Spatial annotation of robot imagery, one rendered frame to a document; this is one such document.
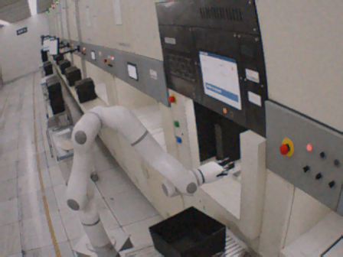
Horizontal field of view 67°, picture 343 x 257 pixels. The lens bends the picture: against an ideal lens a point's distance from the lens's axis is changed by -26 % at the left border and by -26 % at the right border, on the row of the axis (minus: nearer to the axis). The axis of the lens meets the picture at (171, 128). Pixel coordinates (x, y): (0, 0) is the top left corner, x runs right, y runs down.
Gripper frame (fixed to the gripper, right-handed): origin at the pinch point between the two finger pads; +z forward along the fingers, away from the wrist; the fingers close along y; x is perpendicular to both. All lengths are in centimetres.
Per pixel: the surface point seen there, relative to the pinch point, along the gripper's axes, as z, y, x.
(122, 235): -53, -29, -43
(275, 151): 0.8, 33.2, 18.9
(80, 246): -80, -30, -43
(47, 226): -116, -166, -119
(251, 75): 1.6, 19.3, 44.8
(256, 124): 1.6, 19.7, 25.3
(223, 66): 1.7, 0.1, 44.4
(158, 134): 16, -123, -34
